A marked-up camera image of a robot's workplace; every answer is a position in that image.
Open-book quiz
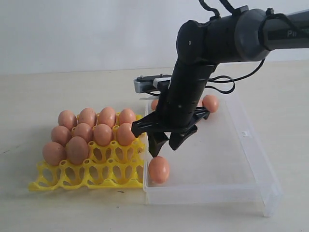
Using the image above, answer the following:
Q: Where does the brown egg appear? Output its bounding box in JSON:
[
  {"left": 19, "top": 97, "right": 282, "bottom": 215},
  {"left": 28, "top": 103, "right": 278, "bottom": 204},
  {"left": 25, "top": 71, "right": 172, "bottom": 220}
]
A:
[
  {"left": 118, "top": 108, "right": 136, "bottom": 125},
  {"left": 116, "top": 123, "right": 136, "bottom": 146},
  {"left": 148, "top": 156, "right": 170, "bottom": 184},
  {"left": 151, "top": 99, "right": 158, "bottom": 111},
  {"left": 58, "top": 110, "right": 77, "bottom": 130},
  {"left": 66, "top": 136, "right": 89, "bottom": 165},
  {"left": 197, "top": 99, "right": 203, "bottom": 107},
  {"left": 202, "top": 94, "right": 219, "bottom": 113},
  {"left": 72, "top": 123, "right": 93, "bottom": 143},
  {"left": 42, "top": 142, "right": 67, "bottom": 166},
  {"left": 98, "top": 106, "right": 116, "bottom": 128},
  {"left": 93, "top": 124, "right": 113, "bottom": 146},
  {"left": 51, "top": 126, "right": 72, "bottom": 146},
  {"left": 78, "top": 107, "right": 97, "bottom": 127}
]

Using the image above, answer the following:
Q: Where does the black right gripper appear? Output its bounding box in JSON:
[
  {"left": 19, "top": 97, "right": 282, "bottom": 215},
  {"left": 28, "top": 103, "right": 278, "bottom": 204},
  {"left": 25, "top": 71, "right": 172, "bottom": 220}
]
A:
[{"left": 131, "top": 59, "right": 217, "bottom": 158}]

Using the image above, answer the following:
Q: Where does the yellow plastic egg tray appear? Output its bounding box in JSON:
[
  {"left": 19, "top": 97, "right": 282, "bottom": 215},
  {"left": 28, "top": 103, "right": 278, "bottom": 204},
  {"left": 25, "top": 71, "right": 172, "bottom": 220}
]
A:
[{"left": 28, "top": 113, "right": 145, "bottom": 191}]

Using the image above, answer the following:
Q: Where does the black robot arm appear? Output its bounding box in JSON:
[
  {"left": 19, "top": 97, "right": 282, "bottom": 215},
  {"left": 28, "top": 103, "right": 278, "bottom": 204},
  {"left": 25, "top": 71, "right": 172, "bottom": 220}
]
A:
[{"left": 131, "top": 0, "right": 309, "bottom": 157}]

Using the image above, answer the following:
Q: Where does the clear plastic container box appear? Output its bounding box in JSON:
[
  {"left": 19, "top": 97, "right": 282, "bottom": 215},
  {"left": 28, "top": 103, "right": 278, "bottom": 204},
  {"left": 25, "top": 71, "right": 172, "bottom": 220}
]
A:
[{"left": 143, "top": 93, "right": 282, "bottom": 217}]

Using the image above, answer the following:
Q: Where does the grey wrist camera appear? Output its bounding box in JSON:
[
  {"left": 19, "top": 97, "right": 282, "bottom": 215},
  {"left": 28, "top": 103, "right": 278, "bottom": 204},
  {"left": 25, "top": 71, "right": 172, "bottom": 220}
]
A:
[{"left": 133, "top": 74, "right": 172, "bottom": 93}]

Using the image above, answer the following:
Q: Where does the black cable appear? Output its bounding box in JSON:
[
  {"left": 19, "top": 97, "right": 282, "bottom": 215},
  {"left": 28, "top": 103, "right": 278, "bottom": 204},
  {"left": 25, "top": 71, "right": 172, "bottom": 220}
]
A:
[{"left": 140, "top": 0, "right": 309, "bottom": 101}]

